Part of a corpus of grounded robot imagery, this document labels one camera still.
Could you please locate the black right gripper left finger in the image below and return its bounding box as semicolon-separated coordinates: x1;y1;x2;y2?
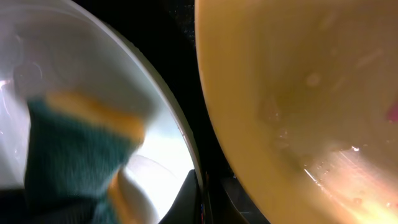
159;170;202;224

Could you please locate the yellow plate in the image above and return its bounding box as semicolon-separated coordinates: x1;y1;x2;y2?
195;0;397;223

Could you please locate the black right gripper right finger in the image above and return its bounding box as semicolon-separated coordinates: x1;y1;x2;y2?
206;175;270;224

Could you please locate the black round tray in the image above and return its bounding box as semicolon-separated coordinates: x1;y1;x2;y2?
75;0;235;223

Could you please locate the mint green plate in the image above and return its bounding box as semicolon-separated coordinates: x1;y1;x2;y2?
0;0;205;224

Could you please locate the green yellow sponge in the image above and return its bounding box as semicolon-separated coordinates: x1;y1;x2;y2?
24;91;145;223

